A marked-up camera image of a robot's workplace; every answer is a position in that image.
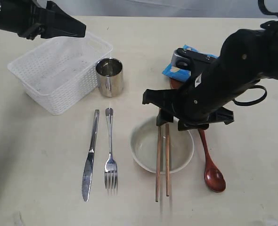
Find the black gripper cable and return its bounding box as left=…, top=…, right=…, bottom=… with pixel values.
left=233, top=0, right=278, bottom=106

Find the brown red plate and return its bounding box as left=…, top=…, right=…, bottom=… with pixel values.
left=169, top=78, right=184, bottom=89

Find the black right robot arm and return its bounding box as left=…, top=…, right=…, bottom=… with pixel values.
left=142, top=24, right=278, bottom=131

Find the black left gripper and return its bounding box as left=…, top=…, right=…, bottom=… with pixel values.
left=17, top=0, right=86, bottom=40

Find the blue chips bag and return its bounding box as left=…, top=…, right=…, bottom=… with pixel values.
left=162, top=45, right=217, bottom=82

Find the steel fork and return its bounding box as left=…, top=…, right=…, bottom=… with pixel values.
left=104, top=107, right=118, bottom=190

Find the white woven plastic basket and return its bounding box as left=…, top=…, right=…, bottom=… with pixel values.
left=7, top=32, right=113, bottom=115

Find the dark red wooden spoon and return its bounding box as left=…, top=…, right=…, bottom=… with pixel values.
left=198, top=129, right=226, bottom=193

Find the steel table knife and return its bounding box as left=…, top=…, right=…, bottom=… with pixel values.
left=82, top=110, right=99, bottom=202

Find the wooden chopstick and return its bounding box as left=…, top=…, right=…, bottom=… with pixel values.
left=165, top=123, right=170, bottom=196
left=155, top=126, right=162, bottom=202

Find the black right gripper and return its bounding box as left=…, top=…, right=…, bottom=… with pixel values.
left=142, top=29, right=266, bottom=131

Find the cream ceramic bowl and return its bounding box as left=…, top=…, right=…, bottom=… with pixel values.
left=130, top=116, right=195, bottom=173

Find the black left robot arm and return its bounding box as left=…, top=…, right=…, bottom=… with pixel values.
left=0, top=0, right=86, bottom=40

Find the shiny steel cup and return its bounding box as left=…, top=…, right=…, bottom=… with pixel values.
left=95, top=57, right=124, bottom=97

